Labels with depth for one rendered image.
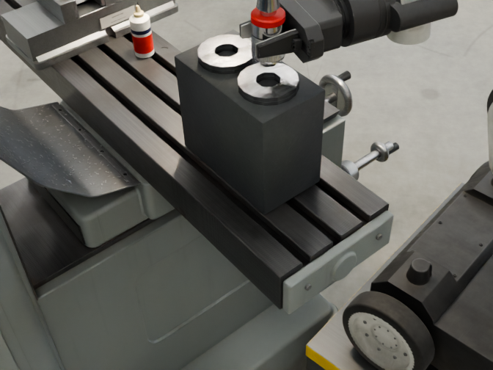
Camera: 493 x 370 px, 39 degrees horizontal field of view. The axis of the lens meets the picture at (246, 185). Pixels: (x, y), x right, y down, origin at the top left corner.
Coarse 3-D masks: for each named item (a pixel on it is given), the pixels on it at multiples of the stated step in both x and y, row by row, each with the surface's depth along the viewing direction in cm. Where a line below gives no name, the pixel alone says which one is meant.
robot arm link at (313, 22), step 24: (288, 0) 97; (312, 0) 97; (336, 0) 96; (360, 0) 94; (288, 24) 96; (312, 24) 92; (336, 24) 93; (360, 24) 95; (312, 48) 92; (336, 48) 97
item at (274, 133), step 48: (192, 48) 109; (240, 48) 106; (192, 96) 109; (240, 96) 100; (288, 96) 98; (192, 144) 118; (240, 144) 104; (288, 144) 102; (240, 192) 112; (288, 192) 109
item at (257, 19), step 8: (256, 8) 94; (280, 8) 93; (256, 16) 92; (264, 16) 92; (272, 16) 92; (280, 16) 92; (256, 24) 92; (264, 24) 91; (272, 24) 91; (280, 24) 92
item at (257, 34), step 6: (252, 24) 93; (282, 24) 93; (252, 30) 94; (258, 30) 92; (264, 30) 92; (270, 30) 92; (276, 30) 92; (282, 30) 93; (252, 36) 94; (258, 36) 93; (264, 36) 93; (270, 36) 93; (252, 42) 95; (258, 42) 94; (252, 48) 96; (252, 54) 97; (282, 54) 96; (258, 60) 96; (264, 60) 95; (270, 60) 95; (276, 60) 96
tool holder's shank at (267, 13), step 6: (258, 0) 91; (264, 0) 90; (270, 0) 90; (276, 0) 90; (258, 6) 91; (264, 6) 91; (270, 6) 90; (276, 6) 91; (264, 12) 92; (270, 12) 92; (276, 12) 92
